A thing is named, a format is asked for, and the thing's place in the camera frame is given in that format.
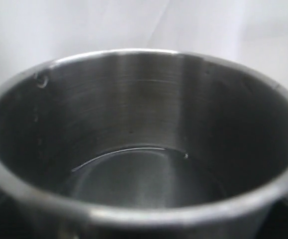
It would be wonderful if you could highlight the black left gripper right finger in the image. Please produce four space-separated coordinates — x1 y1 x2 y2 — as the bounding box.
263 195 288 239

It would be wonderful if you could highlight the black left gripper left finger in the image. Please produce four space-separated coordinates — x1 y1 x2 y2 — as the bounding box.
0 189 89 239

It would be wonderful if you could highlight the stainless steel cup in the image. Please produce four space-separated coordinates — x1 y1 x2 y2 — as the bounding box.
0 49 288 239

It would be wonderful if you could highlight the white backdrop curtain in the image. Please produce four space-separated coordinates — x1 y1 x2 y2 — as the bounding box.
0 0 288 88

